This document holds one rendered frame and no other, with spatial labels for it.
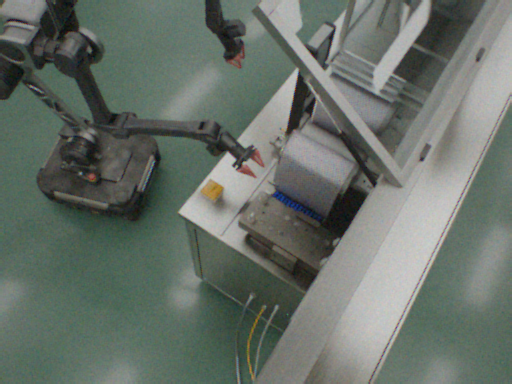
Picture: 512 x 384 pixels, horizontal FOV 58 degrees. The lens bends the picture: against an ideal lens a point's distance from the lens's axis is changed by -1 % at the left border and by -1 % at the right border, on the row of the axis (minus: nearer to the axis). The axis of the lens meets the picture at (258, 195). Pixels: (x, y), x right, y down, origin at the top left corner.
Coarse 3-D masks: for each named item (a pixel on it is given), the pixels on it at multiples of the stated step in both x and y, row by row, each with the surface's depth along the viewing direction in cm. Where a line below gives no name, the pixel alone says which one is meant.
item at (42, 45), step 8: (32, 32) 150; (40, 32) 152; (32, 40) 149; (40, 40) 151; (48, 40) 152; (32, 48) 150; (40, 48) 150; (48, 48) 151; (32, 56) 152; (40, 56) 151; (48, 56) 152; (40, 64) 156
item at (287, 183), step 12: (276, 180) 178; (288, 180) 173; (300, 180) 168; (288, 192) 180; (300, 192) 175; (312, 192) 170; (324, 192) 165; (312, 204) 177; (324, 204) 171; (324, 216) 178
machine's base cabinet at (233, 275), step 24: (192, 240) 210; (216, 240) 190; (216, 264) 220; (240, 264) 198; (216, 288) 256; (240, 288) 228; (264, 288) 205; (288, 288) 185; (264, 312) 238; (288, 312) 213
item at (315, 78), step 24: (264, 0) 96; (504, 0) 147; (264, 24) 98; (288, 48) 100; (312, 72) 102; (456, 72) 131; (336, 96) 105; (360, 120) 108; (432, 120) 122; (360, 144) 111; (384, 168) 113; (408, 168) 116
